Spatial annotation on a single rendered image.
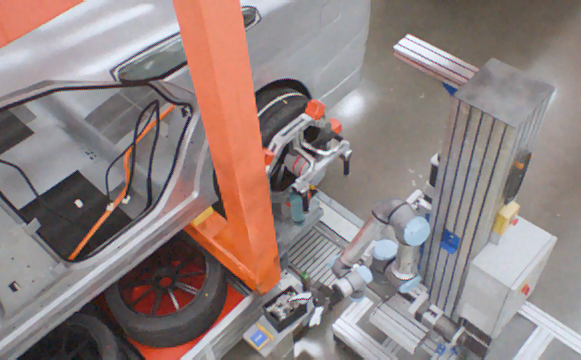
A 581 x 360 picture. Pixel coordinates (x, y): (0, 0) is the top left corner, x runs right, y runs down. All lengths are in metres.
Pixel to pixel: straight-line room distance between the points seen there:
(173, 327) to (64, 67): 1.52
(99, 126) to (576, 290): 2.99
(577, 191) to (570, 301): 0.86
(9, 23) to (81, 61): 1.06
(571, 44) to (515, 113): 3.59
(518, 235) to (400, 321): 0.71
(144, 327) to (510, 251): 1.91
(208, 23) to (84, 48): 0.84
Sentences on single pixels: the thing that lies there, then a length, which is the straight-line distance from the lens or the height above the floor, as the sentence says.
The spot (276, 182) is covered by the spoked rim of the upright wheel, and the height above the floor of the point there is 0.67.
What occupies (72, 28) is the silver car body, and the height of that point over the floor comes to 1.98.
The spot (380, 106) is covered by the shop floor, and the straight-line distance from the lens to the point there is 5.16.
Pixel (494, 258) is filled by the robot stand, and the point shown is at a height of 1.23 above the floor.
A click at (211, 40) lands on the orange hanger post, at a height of 2.29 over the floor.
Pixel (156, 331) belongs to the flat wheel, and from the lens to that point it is 3.64.
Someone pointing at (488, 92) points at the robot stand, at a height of 2.03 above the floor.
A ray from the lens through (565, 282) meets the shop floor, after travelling 4.43.
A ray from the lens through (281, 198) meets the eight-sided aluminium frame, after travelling 3.75.
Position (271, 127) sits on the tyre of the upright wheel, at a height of 1.16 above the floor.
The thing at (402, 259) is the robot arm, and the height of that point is 1.19.
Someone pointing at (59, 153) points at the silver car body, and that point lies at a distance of 3.96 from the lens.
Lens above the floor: 3.67
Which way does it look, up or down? 52 degrees down
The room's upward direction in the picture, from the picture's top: 6 degrees counter-clockwise
